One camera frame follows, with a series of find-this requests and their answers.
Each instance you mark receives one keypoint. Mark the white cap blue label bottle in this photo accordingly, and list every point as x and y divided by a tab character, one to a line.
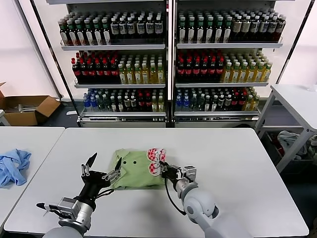
131	29
158	28
263	27
140	29
149	28
281	26
254	27
123	29
272	27
114	29

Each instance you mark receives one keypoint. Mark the grey metal shelf rack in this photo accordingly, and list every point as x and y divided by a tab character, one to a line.
111	47
227	46

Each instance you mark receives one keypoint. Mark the small brown tea bottle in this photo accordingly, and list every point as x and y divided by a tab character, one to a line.
133	105
126	105
221	104
228	104

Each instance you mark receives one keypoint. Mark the small blue drink bottle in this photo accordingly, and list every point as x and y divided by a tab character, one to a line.
93	104
178	104
86	103
185	104

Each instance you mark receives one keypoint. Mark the grey clothes pile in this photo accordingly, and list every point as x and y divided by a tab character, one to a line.
287	140

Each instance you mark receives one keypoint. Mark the dark green cloth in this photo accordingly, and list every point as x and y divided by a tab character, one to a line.
314	142

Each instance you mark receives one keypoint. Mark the small yellow juice bottle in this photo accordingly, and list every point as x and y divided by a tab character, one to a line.
154	105
161	105
255	104
248	104

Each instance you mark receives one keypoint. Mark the silver slanted frame pole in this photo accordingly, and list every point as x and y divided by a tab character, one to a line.
37	49

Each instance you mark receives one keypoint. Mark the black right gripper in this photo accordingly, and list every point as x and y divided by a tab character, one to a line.
174	172

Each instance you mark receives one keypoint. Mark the dark storage crate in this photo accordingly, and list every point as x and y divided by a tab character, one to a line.
271	146

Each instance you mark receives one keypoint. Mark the white box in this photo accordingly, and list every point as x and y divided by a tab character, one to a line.
3	120

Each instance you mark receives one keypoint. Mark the white table grey legs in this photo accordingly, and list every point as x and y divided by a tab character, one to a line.
292	99

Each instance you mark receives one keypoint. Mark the small red cap cola bottle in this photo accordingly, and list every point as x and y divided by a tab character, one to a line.
234	103
148	104
241	103
141	104

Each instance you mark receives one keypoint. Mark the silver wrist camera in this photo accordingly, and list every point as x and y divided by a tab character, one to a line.
190	173
67	205

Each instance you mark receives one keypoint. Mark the small clear green bottle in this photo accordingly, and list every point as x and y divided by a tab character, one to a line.
99	104
106	104
193	104
200	104

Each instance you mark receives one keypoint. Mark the white cap beige label bottle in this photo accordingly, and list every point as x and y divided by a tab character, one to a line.
246	27
237	27

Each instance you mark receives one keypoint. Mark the green cap dark tea bottle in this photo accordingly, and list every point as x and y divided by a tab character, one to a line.
200	32
227	32
63	36
209	32
89	35
218	32
80	35
97	34
72	35
106	34
191	32
182	32

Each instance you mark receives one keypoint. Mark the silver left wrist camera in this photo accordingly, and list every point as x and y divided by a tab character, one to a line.
67	205

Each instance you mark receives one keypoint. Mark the white paper scrap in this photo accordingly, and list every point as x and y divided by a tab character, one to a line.
71	113

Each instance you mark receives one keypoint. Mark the crumpled light blue cloth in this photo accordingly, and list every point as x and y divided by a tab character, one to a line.
15	168

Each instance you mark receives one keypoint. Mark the light green shirt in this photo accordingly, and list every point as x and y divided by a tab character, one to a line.
136	173

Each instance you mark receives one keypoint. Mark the small dark bottle white label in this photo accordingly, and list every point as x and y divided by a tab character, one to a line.
120	105
214	105
113	105
207	105

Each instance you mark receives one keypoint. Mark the black slanted frame bar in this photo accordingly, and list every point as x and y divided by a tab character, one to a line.
40	24
296	37

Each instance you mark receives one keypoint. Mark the open brown cardboard box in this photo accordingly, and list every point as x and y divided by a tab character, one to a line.
47	106

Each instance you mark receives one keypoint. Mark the yellow juice bottle green label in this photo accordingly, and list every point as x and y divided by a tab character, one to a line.
138	75
226	74
243	74
259	74
153	75
235	74
161	75
122	75
251	74
130	75
266	74
145	75

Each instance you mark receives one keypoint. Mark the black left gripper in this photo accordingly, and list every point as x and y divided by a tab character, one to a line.
92	183

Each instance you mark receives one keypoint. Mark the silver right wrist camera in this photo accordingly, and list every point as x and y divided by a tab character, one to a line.
190	173

